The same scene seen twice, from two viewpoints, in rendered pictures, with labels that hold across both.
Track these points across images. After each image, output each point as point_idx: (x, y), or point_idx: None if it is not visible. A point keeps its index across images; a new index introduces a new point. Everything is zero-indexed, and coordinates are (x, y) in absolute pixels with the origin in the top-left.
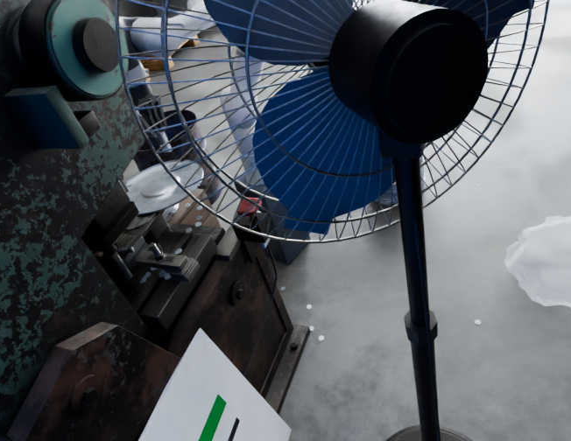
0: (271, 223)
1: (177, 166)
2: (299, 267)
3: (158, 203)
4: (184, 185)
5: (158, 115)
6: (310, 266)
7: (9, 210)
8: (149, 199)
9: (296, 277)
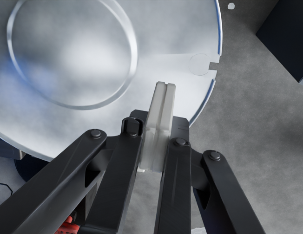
0: (279, 51)
1: (183, 64)
2: (249, 49)
3: None
4: (83, 127)
5: (216, 229)
6: (248, 64)
7: None
8: (2, 47)
9: (231, 49)
